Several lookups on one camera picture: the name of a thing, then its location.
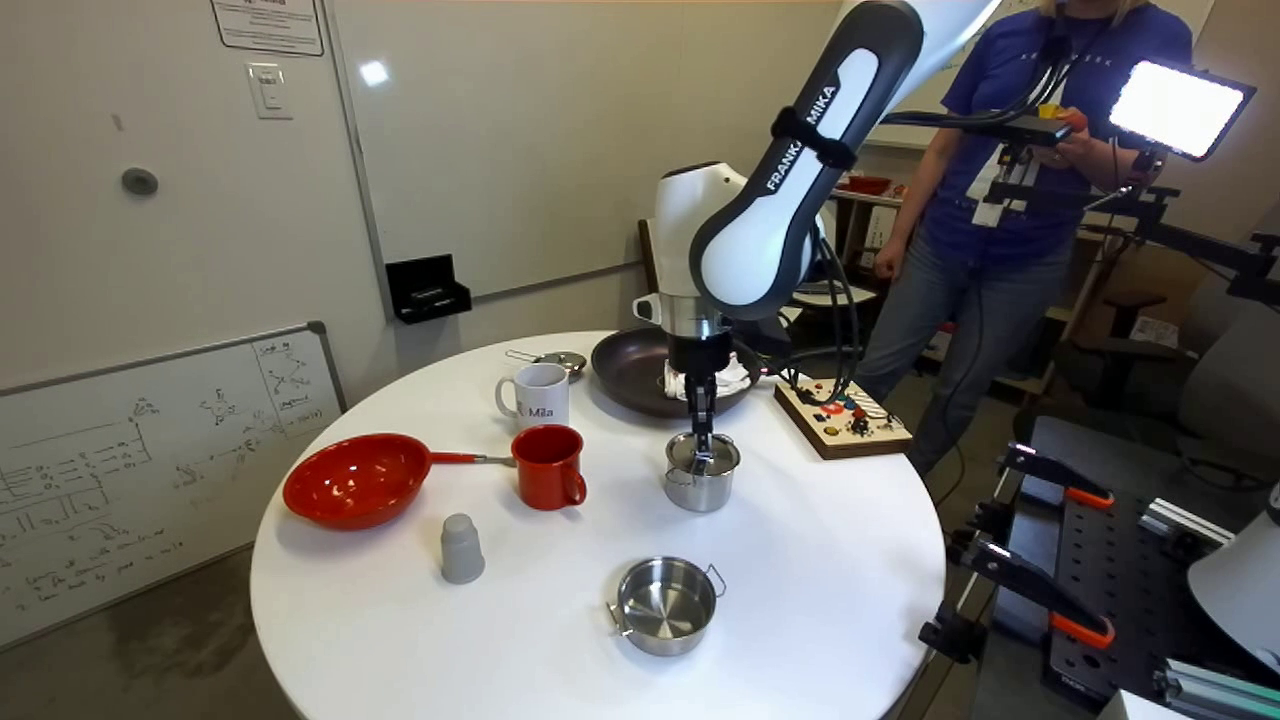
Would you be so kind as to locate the large blank wall whiteboard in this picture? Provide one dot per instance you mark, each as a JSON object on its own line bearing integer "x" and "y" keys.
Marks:
{"x": 534, "y": 147}

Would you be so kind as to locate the grey shaker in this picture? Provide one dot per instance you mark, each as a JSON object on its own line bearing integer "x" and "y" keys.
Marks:
{"x": 460, "y": 548}

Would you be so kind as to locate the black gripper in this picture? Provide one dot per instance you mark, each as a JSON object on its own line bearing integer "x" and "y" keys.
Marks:
{"x": 700, "y": 363}

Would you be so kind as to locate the person in blue shirt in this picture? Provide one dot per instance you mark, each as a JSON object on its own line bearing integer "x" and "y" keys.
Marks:
{"x": 1014, "y": 213}

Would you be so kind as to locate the round grey wall knob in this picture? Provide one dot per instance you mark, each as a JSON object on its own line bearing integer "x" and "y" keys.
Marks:
{"x": 137, "y": 180}

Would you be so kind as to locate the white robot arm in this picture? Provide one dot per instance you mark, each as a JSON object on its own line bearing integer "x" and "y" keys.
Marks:
{"x": 801, "y": 161}

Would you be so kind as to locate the black wall holder box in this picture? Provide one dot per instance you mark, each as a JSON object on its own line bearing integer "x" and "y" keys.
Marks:
{"x": 426, "y": 286}

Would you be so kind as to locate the red strainer pan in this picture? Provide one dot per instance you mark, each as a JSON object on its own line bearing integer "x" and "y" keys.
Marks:
{"x": 353, "y": 481}

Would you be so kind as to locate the bright led light panel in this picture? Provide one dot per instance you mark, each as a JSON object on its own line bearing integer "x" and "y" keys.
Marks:
{"x": 1177, "y": 105}

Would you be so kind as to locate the white light switch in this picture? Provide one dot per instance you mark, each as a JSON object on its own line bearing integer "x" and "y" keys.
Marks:
{"x": 269, "y": 88}

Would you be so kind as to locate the red enamel mug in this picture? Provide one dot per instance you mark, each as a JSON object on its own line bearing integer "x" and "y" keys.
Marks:
{"x": 545, "y": 471}

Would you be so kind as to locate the white printed mug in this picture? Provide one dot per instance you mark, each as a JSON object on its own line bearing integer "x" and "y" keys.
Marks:
{"x": 537, "y": 394}

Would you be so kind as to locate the black perforated stand plate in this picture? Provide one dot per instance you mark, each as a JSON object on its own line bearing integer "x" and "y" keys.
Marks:
{"x": 1145, "y": 572}

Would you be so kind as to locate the white cloth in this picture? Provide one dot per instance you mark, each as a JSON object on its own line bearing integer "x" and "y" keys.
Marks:
{"x": 735, "y": 382}

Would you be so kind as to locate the wooden button control board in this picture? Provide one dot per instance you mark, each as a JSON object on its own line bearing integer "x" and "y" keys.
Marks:
{"x": 846, "y": 417}

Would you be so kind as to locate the whiteboard with drawings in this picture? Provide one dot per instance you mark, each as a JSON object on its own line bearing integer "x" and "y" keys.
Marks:
{"x": 145, "y": 481}

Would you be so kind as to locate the open steel pot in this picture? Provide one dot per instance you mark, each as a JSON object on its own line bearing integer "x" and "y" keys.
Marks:
{"x": 664, "y": 606}

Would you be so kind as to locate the paper notice sheet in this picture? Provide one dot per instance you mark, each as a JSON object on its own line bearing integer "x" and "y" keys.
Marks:
{"x": 264, "y": 20}

